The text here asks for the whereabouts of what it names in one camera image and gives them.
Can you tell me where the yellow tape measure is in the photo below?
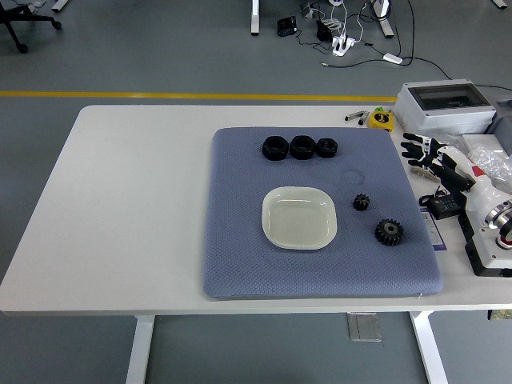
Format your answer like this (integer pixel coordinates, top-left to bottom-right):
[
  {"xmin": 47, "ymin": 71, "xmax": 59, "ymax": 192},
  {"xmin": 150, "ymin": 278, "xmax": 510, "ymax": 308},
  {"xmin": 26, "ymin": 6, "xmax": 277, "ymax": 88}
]
[{"xmin": 367, "ymin": 106, "xmax": 395, "ymax": 132}]

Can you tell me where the purple card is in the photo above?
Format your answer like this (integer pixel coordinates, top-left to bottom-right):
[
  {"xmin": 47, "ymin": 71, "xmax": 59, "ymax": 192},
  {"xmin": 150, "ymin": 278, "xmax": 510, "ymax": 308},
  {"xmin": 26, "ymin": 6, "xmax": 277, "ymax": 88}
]
[{"xmin": 419, "ymin": 210, "xmax": 448, "ymax": 252}]

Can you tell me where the clear bag of parts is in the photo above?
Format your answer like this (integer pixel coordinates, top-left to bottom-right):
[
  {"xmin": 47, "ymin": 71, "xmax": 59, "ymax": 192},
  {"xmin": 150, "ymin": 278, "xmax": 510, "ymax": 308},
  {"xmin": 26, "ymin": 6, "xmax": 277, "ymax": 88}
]
[{"xmin": 466, "ymin": 146, "xmax": 512, "ymax": 193}]

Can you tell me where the white square dish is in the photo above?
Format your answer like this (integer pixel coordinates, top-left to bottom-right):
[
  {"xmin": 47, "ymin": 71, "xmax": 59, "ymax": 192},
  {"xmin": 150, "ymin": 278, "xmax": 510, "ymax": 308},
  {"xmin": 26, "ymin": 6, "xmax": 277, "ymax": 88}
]
[{"xmin": 262, "ymin": 186, "xmax": 339, "ymax": 252}]

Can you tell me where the black office chair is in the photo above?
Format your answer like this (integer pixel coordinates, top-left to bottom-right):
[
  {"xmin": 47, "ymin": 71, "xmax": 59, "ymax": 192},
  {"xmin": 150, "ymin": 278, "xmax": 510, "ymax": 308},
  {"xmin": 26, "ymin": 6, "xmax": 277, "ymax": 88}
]
[{"xmin": 0, "ymin": 0, "xmax": 63, "ymax": 54}]

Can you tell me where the blue-grey padded mat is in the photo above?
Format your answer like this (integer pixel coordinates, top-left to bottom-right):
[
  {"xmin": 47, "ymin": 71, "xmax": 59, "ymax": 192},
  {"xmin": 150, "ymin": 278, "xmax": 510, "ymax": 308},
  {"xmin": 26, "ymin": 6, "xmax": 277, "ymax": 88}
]
[{"xmin": 201, "ymin": 126, "xmax": 444, "ymax": 300}]

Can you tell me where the white power strip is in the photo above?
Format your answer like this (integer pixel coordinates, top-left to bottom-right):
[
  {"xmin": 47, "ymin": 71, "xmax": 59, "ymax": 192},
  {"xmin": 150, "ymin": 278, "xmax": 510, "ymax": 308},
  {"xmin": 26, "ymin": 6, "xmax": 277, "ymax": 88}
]
[{"xmin": 331, "ymin": 34, "xmax": 358, "ymax": 57}]

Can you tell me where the black charger device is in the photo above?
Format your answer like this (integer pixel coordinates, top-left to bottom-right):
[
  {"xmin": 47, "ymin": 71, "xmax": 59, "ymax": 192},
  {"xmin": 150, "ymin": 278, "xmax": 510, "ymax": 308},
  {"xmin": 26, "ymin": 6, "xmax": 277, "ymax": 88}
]
[{"xmin": 315, "ymin": 18, "xmax": 335, "ymax": 42}]

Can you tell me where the large black hex nut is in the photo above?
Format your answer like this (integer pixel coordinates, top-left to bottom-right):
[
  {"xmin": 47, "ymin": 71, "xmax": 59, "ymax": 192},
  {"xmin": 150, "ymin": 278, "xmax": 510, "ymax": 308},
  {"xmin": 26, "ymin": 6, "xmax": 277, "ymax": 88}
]
[
  {"xmin": 262, "ymin": 135, "xmax": 288, "ymax": 162},
  {"xmin": 290, "ymin": 134, "xmax": 317, "ymax": 161}
]

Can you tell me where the metal floor plate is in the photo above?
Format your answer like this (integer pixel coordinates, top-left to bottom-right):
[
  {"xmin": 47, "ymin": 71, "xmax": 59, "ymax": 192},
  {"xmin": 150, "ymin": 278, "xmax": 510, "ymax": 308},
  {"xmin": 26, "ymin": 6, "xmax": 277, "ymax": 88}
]
[{"xmin": 346, "ymin": 312, "xmax": 383, "ymax": 342}]

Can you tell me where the black box with display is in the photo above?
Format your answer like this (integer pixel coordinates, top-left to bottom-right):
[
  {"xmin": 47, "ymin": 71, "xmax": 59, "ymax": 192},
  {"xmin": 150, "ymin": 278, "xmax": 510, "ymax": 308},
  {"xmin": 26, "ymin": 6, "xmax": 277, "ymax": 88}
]
[{"xmin": 277, "ymin": 16, "xmax": 298, "ymax": 37}]

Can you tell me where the grey electrical enclosure box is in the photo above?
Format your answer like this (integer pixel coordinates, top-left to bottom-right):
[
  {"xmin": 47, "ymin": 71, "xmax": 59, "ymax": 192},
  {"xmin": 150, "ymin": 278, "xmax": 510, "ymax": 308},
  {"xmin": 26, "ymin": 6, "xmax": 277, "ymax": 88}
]
[{"xmin": 394, "ymin": 78, "xmax": 498, "ymax": 137}]

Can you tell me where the black power adapter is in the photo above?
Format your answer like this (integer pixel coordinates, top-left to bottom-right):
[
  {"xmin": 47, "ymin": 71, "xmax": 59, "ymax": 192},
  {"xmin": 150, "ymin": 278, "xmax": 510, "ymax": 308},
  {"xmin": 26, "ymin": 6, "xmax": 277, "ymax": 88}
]
[{"xmin": 418, "ymin": 190, "xmax": 468, "ymax": 221}]

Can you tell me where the smaller black hex nut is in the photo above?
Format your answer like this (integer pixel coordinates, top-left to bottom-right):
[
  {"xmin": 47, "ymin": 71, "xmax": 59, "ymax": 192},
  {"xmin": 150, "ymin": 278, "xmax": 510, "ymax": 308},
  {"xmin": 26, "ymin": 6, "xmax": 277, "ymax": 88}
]
[{"xmin": 316, "ymin": 138, "xmax": 340, "ymax": 160}]

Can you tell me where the black floor cable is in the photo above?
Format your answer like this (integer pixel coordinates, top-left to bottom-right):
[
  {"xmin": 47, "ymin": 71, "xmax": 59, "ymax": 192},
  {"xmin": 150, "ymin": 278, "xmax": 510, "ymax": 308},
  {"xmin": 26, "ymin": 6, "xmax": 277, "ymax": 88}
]
[{"xmin": 321, "ymin": 55, "xmax": 455, "ymax": 80}]

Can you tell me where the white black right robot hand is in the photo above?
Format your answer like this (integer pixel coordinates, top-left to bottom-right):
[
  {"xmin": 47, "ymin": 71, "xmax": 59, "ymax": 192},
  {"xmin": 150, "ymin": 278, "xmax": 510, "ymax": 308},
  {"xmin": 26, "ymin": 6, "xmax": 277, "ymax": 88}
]
[{"xmin": 400, "ymin": 132, "xmax": 512, "ymax": 222}]

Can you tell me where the flat white box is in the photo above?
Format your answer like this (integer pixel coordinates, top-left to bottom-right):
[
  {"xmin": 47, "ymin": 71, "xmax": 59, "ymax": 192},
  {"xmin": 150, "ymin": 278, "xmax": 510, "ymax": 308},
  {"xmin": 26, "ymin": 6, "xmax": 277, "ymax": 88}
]
[{"xmin": 462, "ymin": 134, "xmax": 501, "ymax": 157}]

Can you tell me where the large black gear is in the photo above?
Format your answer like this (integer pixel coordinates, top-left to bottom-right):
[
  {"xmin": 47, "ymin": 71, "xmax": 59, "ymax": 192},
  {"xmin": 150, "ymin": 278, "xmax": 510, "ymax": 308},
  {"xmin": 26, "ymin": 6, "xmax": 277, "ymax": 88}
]
[{"xmin": 374, "ymin": 218, "xmax": 405, "ymax": 246}]

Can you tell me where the white black control box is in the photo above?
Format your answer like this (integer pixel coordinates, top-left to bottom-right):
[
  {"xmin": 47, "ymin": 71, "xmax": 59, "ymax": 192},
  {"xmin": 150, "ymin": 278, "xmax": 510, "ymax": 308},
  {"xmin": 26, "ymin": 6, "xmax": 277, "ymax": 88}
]
[{"xmin": 459, "ymin": 202, "xmax": 512, "ymax": 278}]

